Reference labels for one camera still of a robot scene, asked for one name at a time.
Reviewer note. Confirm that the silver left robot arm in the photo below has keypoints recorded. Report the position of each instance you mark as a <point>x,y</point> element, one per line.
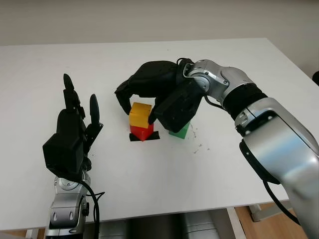
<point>64,204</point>

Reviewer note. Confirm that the black tape mark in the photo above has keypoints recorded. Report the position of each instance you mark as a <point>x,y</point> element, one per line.
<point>155,136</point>

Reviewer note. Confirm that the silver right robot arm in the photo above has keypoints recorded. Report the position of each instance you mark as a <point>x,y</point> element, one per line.
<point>279,139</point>

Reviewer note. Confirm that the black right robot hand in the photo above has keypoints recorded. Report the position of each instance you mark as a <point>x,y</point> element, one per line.
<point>154,77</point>

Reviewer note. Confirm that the yellow wooden block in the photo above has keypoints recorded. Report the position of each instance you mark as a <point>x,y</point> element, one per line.
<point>139,115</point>

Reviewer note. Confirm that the green wooden block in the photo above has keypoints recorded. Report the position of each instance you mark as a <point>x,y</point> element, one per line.
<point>180,132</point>

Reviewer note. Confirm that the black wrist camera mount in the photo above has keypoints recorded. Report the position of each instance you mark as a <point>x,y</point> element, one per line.
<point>63,155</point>
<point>179,109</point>

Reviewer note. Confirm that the black chair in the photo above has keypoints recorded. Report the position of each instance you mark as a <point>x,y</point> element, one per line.
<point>316,79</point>

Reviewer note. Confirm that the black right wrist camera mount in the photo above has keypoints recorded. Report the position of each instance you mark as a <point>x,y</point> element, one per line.
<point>179,109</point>

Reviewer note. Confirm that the grey furniture foot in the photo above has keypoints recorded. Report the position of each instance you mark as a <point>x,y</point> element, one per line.
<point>264,212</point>

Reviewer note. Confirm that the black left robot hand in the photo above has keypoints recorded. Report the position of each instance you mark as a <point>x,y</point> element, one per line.
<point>69,119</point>

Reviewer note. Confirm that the red wooden block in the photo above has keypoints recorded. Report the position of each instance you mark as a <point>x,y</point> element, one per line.
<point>142,133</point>

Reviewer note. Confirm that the white table leg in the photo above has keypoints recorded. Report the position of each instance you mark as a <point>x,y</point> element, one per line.
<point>234,224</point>
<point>32,234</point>

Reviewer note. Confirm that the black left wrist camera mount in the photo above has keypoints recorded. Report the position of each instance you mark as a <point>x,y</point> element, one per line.
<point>63,155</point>

